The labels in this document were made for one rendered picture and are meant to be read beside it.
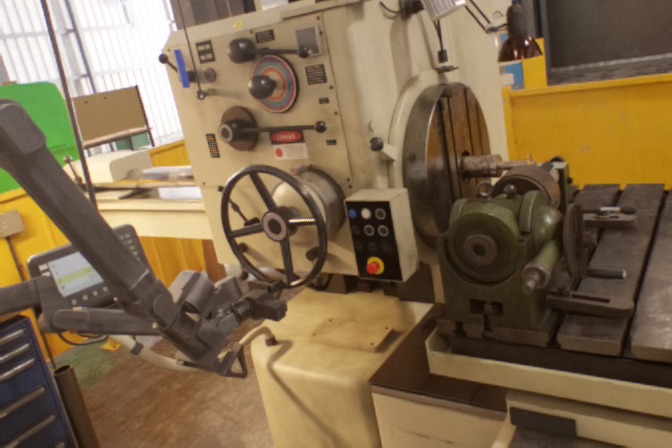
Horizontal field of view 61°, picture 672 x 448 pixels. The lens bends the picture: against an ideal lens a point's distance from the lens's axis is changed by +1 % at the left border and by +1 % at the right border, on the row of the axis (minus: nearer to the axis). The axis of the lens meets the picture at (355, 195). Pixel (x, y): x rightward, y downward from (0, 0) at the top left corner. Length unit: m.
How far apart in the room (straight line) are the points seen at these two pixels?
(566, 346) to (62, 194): 1.13
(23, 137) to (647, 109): 3.44
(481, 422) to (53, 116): 4.61
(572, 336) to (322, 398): 1.09
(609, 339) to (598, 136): 2.56
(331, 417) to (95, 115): 8.30
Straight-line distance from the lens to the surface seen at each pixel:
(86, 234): 0.98
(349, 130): 1.65
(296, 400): 2.36
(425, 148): 1.69
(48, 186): 0.95
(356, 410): 2.20
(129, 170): 3.05
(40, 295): 1.37
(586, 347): 1.49
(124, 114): 10.34
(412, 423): 2.09
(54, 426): 3.01
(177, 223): 2.76
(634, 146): 3.91
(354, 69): 1.61
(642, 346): 1.46
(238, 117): 1.87
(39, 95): 5.66
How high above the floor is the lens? 1.76
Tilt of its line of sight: 15 degrees down
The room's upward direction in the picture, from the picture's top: 11 degrees counter-clockwise
